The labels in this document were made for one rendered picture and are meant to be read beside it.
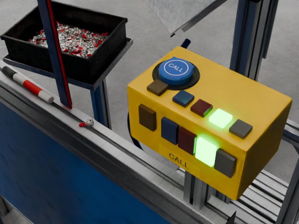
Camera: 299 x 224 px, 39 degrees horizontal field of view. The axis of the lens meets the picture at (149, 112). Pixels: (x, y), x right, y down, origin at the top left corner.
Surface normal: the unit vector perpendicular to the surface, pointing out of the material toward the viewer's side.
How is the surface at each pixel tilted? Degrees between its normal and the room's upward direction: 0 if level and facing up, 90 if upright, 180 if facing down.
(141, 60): 0
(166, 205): 90
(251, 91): 0
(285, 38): 0
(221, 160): 90
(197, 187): 90
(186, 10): 55
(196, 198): 90
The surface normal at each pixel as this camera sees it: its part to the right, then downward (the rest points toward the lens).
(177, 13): -0.07, 0.18
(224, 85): -0.02, -0.71
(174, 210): -0.64, 0.55
